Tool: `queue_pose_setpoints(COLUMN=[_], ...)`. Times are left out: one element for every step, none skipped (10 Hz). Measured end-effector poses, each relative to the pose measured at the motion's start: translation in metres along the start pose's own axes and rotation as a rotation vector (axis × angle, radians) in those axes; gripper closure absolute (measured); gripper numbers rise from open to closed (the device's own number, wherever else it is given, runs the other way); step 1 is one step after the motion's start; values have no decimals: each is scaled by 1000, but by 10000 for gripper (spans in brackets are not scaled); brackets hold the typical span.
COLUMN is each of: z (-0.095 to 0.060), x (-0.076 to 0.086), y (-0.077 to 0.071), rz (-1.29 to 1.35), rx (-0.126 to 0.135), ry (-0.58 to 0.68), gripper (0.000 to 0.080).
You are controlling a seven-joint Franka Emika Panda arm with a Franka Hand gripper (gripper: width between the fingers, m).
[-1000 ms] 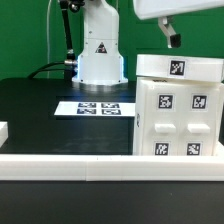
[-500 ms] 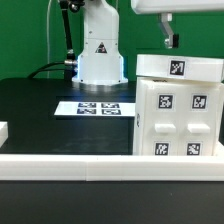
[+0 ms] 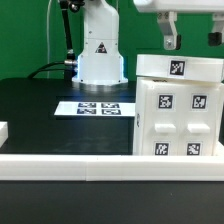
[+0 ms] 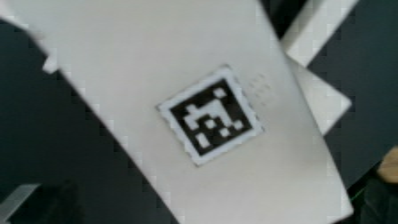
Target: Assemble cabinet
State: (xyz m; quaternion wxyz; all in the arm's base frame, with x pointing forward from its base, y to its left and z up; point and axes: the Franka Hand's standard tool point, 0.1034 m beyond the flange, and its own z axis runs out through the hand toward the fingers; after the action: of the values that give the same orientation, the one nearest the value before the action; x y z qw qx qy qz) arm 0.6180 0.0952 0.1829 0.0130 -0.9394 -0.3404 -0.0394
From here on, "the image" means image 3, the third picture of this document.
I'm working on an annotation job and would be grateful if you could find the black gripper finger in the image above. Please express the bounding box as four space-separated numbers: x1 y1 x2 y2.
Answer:
208 12 224 46
157 11 181 50

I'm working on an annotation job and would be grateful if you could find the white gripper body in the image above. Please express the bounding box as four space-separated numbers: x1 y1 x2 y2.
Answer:
133 0 224 13

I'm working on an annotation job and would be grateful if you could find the white cabinet top block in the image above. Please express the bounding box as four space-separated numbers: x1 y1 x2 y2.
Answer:
136 54 224 83

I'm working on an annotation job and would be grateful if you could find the white cabinet door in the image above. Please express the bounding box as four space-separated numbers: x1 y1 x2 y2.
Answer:
180 84 224 156
149 84 182 156

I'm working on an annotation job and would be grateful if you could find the white cabinet body box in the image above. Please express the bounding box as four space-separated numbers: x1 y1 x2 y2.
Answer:
133 77 217 156

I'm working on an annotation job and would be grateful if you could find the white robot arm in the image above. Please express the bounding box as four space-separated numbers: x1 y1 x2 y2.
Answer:
73 0 224 86

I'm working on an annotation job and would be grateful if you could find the white tag sheet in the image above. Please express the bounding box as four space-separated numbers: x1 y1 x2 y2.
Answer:
54 101 135 117

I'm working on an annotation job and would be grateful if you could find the white U-shaped border fence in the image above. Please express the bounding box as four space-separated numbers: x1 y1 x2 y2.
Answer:
0 121 224 182

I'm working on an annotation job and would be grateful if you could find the black cable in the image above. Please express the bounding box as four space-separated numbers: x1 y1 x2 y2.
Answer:
27 61 68 80

